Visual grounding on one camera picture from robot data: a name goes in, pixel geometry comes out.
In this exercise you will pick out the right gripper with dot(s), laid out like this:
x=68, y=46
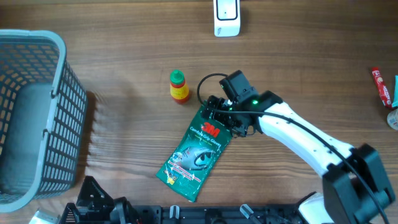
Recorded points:
x=239, y=127

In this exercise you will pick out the green 3M glove packet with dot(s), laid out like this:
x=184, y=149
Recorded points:
x=188, y=167

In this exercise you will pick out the red yellow sauce bottle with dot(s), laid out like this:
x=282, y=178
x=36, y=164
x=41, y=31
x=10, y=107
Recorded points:
x=179, y=90

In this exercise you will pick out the red snack bar wrapper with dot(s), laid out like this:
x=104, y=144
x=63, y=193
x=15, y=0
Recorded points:
x=381, y=87

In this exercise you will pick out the green lid jar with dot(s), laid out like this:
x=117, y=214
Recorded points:
x=392, y=119

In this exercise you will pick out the light green tissue packet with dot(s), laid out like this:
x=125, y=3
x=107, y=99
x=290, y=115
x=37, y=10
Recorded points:
x=395, y=100

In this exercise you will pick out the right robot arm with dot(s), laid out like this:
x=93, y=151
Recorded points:
x=356, y=187

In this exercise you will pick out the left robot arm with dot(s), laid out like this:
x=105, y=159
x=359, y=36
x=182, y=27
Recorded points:
x=94, y=205

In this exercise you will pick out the white barcode scanner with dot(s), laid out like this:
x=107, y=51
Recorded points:
x=227, y=18

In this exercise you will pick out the grey plastic mesh basket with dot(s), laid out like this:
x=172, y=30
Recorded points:
x=43, y=110

